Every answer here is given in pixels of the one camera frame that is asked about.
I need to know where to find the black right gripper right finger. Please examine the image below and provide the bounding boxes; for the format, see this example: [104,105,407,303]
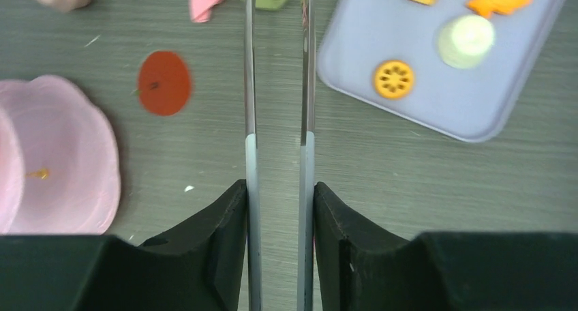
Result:
[314,182,577,310]

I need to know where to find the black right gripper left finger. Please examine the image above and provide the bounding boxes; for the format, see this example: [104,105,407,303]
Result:
[1,179,247,310]

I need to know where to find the metal serving tongs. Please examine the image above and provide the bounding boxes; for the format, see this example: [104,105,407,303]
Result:
[244,0,316,310]

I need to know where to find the pink three-tier dessert stand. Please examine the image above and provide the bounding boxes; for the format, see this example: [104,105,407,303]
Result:
[1,75,121,235]

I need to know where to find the white round cake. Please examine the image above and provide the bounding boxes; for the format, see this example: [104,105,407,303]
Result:
[437,14,496,70]

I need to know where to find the orange lotus-root cookie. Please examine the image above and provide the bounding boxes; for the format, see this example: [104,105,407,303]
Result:
[373,59,415,100]

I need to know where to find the red round coaster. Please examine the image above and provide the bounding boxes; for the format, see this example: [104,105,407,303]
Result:
[136,50,194,116]

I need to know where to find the lavender serving tray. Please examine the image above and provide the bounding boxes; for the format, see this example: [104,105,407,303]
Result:
[317,0,566,143]

